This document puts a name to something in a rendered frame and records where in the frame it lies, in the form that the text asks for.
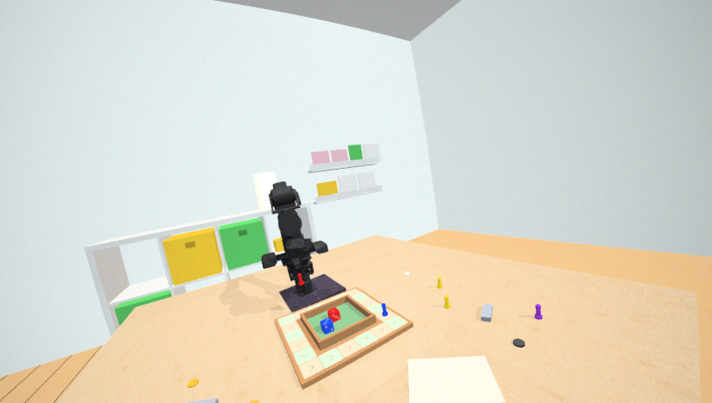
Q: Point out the blue die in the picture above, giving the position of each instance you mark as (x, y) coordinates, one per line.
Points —
(327, 326)

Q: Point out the white flat sheet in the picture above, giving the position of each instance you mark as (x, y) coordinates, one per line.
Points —
(452, 380)

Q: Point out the red die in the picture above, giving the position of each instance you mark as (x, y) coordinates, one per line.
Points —
(334, 314)

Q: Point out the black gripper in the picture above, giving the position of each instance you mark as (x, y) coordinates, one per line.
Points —
(270, 260)

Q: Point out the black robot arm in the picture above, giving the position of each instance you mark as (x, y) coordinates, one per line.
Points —
(285, 201)

